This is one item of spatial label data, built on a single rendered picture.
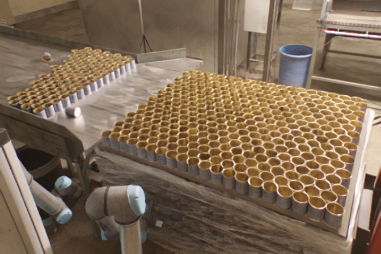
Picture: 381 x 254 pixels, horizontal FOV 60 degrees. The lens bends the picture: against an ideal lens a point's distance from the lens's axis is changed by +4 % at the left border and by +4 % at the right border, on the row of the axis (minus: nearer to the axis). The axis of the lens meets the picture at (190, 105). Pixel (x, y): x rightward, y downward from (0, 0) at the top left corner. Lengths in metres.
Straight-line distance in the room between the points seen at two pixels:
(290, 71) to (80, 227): 3.21
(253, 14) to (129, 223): 3.54
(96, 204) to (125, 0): 4.08
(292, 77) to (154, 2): 2.20
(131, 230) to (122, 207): 0.13
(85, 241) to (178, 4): 3.08
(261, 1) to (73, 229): 3.31
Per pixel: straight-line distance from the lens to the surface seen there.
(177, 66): 3.06
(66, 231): 3.18
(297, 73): 4.69
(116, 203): 1.38
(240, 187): 1.65
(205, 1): 4.39
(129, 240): 1.50
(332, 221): 1.59
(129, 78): 2.91
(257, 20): 4.49
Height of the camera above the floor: 2.32
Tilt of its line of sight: 31 degrees down
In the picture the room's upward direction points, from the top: 2 degrees counter-clockwise
